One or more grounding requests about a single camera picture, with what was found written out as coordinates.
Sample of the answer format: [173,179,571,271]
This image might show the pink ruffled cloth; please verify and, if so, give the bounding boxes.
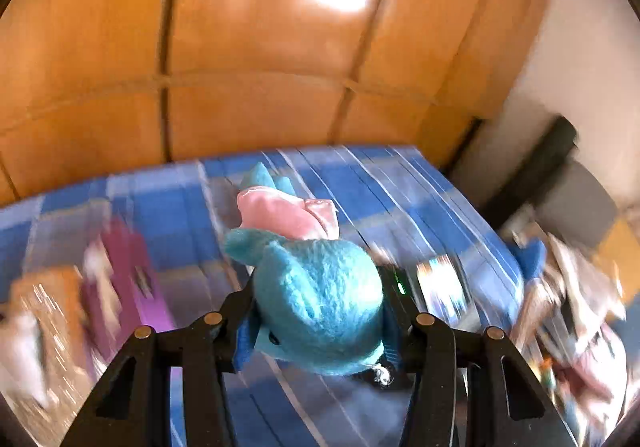
[555,327,628,408]

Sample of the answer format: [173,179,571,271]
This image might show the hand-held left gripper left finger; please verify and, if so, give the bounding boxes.
[60,289,263,447]

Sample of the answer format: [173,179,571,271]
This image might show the teal and pink plush toy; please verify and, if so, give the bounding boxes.
[222,162,396,385]

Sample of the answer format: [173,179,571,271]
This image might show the wooden wardrobe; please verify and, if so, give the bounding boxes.
[0,0,566,208]

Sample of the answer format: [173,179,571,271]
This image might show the ornate metal tissue box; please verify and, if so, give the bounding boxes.
[0,264,101,408]

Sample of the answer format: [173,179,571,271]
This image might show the white tissue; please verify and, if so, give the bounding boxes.
[0,312,56,408]

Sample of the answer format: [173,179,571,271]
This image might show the colourful packet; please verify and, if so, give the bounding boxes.
[417,257,468,323]

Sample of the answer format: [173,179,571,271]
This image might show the blue plaid bedsheet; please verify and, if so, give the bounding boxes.
[0,144,531,447]

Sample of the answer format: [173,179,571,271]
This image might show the grey chair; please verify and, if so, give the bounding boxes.
[500,117,618,248]

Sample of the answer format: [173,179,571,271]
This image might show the purple carton box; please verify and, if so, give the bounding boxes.
[82,219,178,363]

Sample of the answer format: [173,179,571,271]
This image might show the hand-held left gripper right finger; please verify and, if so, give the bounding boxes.
[382,297,581,447]

